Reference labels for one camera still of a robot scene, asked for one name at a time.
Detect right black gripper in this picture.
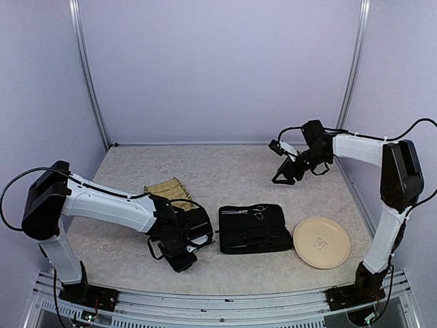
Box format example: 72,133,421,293
272,146,331,185

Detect silver thinning scissors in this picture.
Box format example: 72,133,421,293
221,205,268,220

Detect black zippered tool case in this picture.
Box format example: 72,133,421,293
218,204,294,255

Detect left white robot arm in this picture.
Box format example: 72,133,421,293
21,161,214,304

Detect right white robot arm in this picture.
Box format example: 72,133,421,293
268,120,424,275

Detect woven bamboo tray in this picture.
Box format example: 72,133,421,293
143,177,202,213

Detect beige round plate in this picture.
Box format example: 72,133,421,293
293,217,351,270

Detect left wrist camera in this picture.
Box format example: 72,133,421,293
186,235,215,253

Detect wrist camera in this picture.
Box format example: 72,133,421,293
186,235,215,253
268,139,300,161

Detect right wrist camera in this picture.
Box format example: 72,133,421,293
268,139,300,161

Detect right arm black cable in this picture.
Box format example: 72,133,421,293
278,118,437,209

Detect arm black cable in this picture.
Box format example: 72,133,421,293
0,167,72,230
278,118,437,209

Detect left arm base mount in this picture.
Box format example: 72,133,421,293
59,282,119,312

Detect right aluminium frame post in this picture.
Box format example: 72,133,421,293
336,0,371,129

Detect aluminium frame post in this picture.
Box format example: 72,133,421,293
336,0,371,129
68,0,111,151

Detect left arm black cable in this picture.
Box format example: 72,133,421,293
0,167,72,230

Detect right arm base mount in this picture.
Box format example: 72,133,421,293
325,262,389,311

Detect front aluminium rail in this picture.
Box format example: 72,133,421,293
19,271,422,327

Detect left aluminium frame post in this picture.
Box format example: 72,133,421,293
68,0,111,151

